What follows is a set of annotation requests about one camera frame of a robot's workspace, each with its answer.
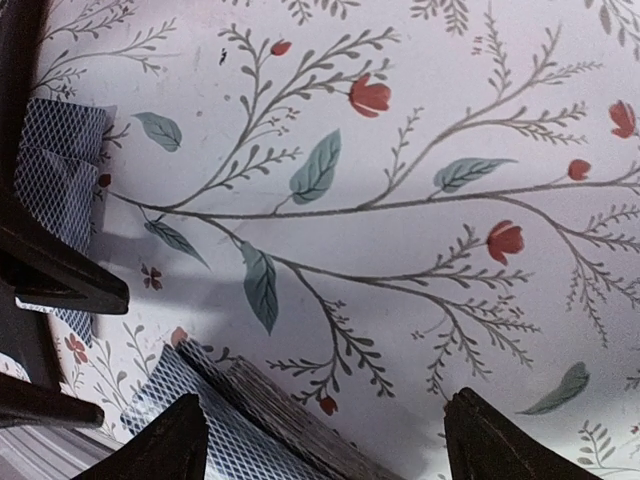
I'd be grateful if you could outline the black poker playing mat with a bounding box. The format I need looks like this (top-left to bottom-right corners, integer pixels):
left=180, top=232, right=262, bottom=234
left=1, top=0, right=51, bottom=192

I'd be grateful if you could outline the dealt blue card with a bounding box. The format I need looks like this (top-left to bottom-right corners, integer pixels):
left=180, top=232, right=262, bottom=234
left=19, top=97, right=115, bottom=165
left=12, top=149, right=101, bottom=346

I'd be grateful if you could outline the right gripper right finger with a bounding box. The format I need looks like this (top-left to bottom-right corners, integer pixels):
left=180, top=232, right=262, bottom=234
left=444, top=387, right=596, bottom=480

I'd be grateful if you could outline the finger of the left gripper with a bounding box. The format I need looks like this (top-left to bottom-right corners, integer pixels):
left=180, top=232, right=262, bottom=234
left=1, top=374, right=104, bottom=428
left=1, top=189, right=130, bottom=315

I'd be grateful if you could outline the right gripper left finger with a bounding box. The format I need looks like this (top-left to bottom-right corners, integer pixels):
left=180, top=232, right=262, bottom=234
left=79, top=394, right=208, bottom=480

